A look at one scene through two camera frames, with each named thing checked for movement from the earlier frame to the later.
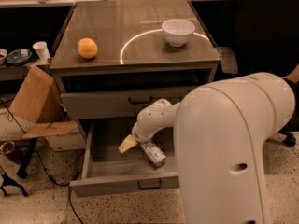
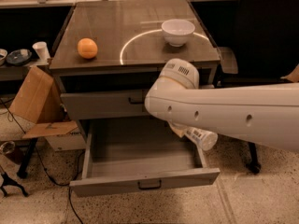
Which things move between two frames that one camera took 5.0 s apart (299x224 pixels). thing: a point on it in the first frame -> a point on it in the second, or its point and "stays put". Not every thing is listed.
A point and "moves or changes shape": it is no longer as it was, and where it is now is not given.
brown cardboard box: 38,99 stays put
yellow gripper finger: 129,143 -> 181,131
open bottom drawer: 106,171 stays put
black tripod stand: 7,181 stays put
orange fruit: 87,48 stays put
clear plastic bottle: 158,158 moves or changes shape
